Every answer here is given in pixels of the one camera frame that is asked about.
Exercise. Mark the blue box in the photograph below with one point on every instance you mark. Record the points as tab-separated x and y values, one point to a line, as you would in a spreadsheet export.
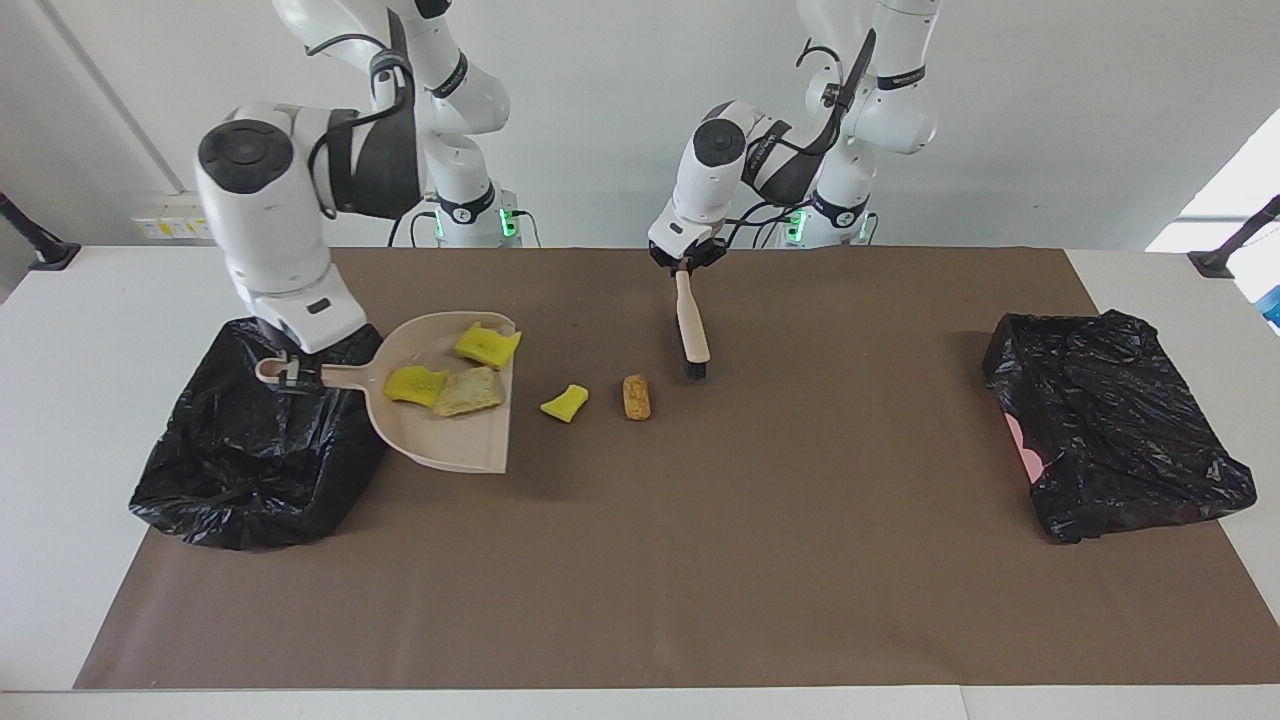
1272	305

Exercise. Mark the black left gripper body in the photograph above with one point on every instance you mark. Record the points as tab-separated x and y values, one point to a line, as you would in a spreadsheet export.
705	252

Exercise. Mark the small yellow sponge wedge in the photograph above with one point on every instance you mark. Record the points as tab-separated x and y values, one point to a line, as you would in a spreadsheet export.
565	404

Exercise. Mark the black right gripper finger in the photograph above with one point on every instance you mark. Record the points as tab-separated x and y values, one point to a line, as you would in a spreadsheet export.
303	376

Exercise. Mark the yellow sponge piece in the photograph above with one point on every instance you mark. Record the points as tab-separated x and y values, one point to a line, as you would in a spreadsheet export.
488	346
412	387

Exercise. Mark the beige plastic dustpan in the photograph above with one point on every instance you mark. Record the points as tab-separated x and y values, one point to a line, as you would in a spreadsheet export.
450	440

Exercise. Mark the pink plastic bin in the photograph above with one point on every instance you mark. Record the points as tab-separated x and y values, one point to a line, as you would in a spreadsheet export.
1018	440

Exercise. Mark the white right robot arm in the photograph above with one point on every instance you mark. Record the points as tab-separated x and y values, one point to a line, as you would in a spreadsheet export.
265	220

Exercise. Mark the white wall outlet strip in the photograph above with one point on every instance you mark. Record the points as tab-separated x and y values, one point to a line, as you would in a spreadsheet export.
170	225

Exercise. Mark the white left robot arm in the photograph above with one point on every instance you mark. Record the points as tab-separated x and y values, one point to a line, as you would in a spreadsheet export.
715	150

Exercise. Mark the beige brush with black bristles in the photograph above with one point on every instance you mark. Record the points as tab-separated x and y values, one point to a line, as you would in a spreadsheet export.
692	325

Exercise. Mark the black camera stand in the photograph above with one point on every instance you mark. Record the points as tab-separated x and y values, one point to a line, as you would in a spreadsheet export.
1215	262
50	255

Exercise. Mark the pale beige sponge chunk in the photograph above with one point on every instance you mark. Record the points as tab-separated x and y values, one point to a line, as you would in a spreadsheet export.
472	395

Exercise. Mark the black plastic trash bag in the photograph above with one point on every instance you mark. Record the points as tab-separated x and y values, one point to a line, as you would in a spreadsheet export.
1120	420
250	470

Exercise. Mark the brown table mat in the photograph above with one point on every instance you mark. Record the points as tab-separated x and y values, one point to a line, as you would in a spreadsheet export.
800	550

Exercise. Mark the brown foam cylinder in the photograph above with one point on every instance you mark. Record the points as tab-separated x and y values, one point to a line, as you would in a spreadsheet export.
636	398

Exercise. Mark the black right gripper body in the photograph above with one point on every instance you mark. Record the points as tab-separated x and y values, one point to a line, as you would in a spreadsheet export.
282	345

